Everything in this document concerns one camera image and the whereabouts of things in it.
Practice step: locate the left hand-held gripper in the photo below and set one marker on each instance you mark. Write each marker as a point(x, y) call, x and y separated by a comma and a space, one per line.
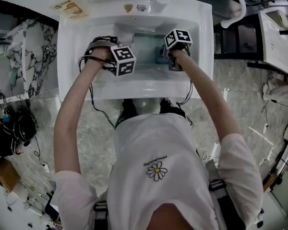
point(124, 61)

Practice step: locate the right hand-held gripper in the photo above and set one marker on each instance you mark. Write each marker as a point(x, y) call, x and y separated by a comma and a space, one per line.
point(178, 38)

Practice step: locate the teal glass tray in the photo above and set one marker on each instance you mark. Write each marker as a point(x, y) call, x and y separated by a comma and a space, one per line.
point(146, 49)

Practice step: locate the person's right forearm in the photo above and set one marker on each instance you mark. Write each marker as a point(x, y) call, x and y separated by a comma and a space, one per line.
point(206, 92)

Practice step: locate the person's left forearm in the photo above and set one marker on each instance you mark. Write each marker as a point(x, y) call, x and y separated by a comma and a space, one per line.
point(69, 118)

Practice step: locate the person's left hand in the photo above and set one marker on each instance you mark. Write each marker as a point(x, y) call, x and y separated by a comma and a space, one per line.
point(105, 54)

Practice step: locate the yellow shield sticker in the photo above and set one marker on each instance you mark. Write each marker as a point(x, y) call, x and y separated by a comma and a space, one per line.
point(127, 8)

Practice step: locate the blue shield sticker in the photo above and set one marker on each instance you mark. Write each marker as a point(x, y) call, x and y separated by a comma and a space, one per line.
point(141, 8)

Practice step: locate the black wristband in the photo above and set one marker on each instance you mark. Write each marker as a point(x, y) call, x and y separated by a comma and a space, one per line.
point(96, 58)

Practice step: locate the white ceramic sink basin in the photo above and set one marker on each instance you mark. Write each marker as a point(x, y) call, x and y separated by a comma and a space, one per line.
point(146, 87)

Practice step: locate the black metal stand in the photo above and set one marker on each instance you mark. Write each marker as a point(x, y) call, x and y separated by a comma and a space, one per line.
point(230, 54)

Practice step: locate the black shoe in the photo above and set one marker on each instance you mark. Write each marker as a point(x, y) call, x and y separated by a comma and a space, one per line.
point(128, 110)
point(171, 108)

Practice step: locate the marble-pattern sink cabinet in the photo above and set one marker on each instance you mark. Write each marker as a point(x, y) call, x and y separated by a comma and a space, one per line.
point(40, 56)

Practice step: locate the white sink with black tap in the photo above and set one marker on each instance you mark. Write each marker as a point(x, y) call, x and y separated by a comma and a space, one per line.
point(276, 44)

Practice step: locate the white daisy-print t-shirt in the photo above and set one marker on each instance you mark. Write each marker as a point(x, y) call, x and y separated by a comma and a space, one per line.
point(163, 188)

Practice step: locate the brown cardboard box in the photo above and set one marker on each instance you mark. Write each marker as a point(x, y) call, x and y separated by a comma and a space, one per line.
point(4, 174)

